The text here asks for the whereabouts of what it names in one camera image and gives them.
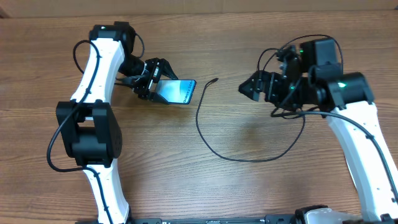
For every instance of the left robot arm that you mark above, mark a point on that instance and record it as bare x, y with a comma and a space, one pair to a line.
88, 137

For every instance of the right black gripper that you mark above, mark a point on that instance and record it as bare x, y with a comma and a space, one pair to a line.
271, 79

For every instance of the blue Galaxy smartphone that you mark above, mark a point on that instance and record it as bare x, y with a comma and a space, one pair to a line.
176, 91

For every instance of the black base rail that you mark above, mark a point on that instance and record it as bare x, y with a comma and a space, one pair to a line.
268, 219

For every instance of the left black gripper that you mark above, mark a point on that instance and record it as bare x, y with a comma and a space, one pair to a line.
157, 65

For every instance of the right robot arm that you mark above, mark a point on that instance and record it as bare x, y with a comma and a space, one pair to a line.
311, 81

